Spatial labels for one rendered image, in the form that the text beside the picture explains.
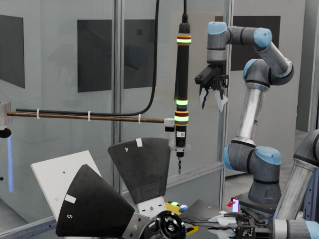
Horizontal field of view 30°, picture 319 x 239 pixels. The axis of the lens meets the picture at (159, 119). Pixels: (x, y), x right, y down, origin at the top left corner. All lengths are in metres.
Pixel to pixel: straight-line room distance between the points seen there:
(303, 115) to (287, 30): 2.57
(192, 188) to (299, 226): 1.32
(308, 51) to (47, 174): 6.98
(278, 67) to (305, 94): 6.20
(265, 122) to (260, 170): 3.87
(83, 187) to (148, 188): 0.28
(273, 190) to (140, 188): 0.87
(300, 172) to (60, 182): 0.84
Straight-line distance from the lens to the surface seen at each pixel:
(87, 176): 1.81
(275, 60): 2.60
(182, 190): 3.20
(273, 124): 6.63
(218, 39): 2.41
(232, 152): 2.74
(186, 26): 1.85
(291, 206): 2.14
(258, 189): 2.71
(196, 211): 2.15
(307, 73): 8.79
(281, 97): 6.65
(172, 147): 1.91
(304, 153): 2.13
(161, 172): 2.02
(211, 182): 3.41
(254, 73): 2.80
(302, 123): 8.93
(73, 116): 1.96
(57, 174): 2.11
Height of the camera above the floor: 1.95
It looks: 12 degrees down
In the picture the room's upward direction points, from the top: 1 degrees clockwise
